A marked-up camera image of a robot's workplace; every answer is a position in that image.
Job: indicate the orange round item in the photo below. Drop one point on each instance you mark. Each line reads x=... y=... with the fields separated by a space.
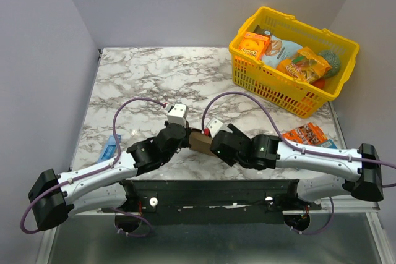
x=320 y=83

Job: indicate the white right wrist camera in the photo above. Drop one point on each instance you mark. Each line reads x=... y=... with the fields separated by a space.
x=214 y=126

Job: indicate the green steel scouring pad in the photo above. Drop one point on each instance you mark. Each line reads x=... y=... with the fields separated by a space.
x=333 y=60

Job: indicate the orange snack box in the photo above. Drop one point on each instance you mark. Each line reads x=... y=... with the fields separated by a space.
x=254 y=45

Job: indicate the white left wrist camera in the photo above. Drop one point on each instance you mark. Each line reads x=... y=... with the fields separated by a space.
x=177 y=114

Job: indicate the orange small box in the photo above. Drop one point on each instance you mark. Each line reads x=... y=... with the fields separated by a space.
x=308 y=134

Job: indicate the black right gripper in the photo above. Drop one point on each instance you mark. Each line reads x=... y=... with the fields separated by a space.
x=215 y=145

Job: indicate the aluminium rail frame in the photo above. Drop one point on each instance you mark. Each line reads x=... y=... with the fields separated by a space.
x=354 y=236

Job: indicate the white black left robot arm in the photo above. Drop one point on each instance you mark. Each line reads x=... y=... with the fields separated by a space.
x=53 y=197

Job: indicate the blue white small box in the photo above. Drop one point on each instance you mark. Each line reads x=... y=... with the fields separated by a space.
x=328 y=144

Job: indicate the blue small tag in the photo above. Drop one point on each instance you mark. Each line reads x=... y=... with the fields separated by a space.
x=109 y=149

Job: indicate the orange candy bag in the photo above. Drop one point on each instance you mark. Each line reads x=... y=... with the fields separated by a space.
x=305 y=66

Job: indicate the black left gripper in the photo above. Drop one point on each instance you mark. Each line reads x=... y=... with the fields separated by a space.
x=186 y=144

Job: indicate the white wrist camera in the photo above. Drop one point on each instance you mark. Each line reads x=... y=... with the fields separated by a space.
x=214 y=126
x=177 y=114

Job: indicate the light blue snack bag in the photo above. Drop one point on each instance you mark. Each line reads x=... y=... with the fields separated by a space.
x=278 y=50

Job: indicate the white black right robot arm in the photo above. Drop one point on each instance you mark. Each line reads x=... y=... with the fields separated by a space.
x=350 y=171

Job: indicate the brown cardboard box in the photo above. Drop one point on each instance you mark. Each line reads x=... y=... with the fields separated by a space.
x=200 y=142

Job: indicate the yellow plastic basket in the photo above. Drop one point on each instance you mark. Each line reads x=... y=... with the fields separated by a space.
x=299 y=98

